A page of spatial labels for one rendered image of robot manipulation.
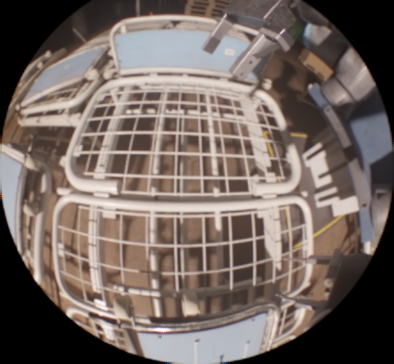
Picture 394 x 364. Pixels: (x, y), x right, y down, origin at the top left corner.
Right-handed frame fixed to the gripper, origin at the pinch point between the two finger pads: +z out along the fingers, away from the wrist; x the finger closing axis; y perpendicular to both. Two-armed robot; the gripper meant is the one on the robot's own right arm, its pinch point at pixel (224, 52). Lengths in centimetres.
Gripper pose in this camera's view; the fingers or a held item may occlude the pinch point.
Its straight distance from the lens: 28.8
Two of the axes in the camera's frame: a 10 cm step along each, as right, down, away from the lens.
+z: -4.7, 5.3, 7.1
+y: 8.3, 0.0, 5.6
